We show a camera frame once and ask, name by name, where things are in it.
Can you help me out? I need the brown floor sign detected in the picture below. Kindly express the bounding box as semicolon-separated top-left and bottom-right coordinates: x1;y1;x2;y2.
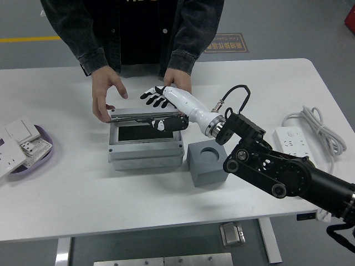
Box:
204;33;250;54

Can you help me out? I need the white power plug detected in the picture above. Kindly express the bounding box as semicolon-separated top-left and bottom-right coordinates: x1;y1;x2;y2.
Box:
316;209;332;223

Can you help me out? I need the silver metal bracket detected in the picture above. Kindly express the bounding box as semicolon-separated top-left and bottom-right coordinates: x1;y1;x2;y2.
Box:
220;222;246;247

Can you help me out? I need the red object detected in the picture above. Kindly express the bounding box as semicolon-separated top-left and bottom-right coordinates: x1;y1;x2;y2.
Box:
343;5;355;28

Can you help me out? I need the person's left hand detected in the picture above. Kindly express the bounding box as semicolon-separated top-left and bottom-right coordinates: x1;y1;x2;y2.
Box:
163;68;192;95

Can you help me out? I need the purple tray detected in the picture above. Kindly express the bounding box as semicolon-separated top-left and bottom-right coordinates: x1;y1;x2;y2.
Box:
7;124;54;181

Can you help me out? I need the black table control panel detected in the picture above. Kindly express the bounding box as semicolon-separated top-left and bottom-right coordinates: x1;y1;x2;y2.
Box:
296;212;317;222

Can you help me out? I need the yellow floor tape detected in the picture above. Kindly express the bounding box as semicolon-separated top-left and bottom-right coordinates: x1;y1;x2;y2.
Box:
0;35;62;44

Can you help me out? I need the grey cube with round hole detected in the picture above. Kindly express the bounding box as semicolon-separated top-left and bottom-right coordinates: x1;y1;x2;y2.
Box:
187;140;231;188

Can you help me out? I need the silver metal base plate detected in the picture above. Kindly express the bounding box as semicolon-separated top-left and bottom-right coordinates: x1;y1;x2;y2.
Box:
93;252;234;266

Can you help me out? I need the grey electrical box with lid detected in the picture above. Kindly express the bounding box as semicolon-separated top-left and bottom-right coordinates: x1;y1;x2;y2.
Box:
106;108;185;171

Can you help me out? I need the large white socket plate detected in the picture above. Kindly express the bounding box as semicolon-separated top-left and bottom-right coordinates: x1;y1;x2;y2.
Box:
0;135;28;180

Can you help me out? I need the white power strip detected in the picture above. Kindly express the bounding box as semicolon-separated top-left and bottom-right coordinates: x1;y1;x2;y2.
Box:
273;126;318;165

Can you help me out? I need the white switch plate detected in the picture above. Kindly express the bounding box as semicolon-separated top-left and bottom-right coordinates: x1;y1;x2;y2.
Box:
4;115;42;145

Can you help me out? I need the white power cable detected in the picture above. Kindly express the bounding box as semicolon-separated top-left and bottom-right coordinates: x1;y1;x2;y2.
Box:
281;105;347;175

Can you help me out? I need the person's right hand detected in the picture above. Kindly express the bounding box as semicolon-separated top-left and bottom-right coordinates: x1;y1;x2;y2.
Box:
91;66;129;123

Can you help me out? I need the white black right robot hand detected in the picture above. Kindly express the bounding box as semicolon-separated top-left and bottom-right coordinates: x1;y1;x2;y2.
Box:
140;85;223;136

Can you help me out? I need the white table leg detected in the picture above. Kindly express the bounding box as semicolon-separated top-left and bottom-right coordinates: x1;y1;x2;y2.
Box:
257;217;283;264
54;237;72;266

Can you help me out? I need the white socket module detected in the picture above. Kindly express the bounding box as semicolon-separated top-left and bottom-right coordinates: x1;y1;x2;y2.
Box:
19;138;53;167

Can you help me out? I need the person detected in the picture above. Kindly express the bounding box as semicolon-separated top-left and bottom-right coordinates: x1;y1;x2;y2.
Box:
40;0;225;123

